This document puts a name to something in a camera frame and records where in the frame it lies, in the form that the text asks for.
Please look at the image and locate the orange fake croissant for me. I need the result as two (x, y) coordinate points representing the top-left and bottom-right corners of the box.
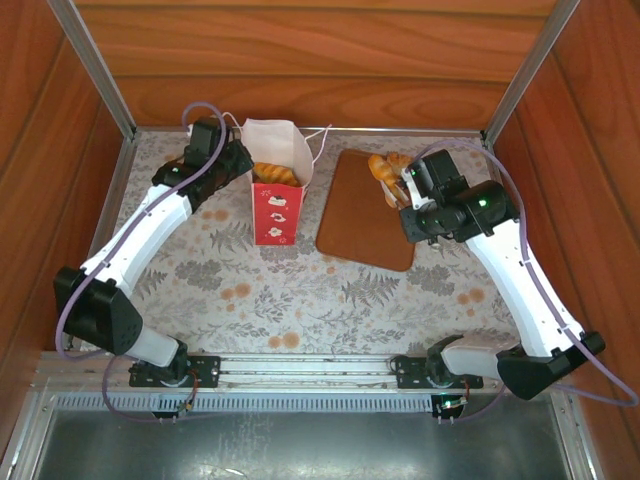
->
(253, 162), (281, 184)

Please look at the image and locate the red white paper bag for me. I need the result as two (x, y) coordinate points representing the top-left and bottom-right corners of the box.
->
(222, 110), (334, 247)

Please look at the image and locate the brown rectangular tray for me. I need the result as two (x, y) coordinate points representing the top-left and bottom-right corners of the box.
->
(314, 148), (417, 274)

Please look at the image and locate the golden fake bread roll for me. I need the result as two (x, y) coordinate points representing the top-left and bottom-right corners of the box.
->
(387, 152), (415, 174)

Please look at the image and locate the yellow fake croissant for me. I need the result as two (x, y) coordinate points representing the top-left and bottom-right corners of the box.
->
(367, 153), (401, 182)

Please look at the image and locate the shiny metal sheet panel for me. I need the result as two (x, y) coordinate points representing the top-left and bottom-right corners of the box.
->
(14, 409), (601, 480)

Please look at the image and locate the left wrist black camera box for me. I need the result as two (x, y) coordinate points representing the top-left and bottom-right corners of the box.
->
(191, 117), (226, 151)

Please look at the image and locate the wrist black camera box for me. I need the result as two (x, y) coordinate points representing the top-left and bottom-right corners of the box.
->
(413, 148), (464, 189)
(191, 117), (226, 151)

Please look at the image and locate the aluminium table edge rail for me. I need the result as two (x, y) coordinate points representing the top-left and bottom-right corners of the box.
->
(482, 142), (551, 351)

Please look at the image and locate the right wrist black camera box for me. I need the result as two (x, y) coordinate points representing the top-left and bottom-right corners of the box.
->
(413, 148), (464, 189)

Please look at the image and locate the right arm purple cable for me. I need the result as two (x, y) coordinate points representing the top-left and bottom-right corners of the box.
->
(414, 139), (640, 425)

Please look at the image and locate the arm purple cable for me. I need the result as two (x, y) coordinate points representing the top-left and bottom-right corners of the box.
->
(53, 101), (226, 425)
(414, 139), (640, 425)

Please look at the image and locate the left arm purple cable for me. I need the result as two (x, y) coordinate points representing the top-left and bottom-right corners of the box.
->
(53, 101), (226, 425)

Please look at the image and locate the aluminium frame post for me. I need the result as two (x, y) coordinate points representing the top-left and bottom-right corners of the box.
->
(47, 0), (137, 144)
(482, 0), (581, 146)

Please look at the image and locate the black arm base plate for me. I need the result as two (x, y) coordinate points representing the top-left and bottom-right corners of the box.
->
(128, 353), (221, 389)
(394, 353), (485, 390)

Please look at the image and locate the grey slotted cable duct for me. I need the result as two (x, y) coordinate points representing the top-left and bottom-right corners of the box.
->
(49, 392), (556, 414)

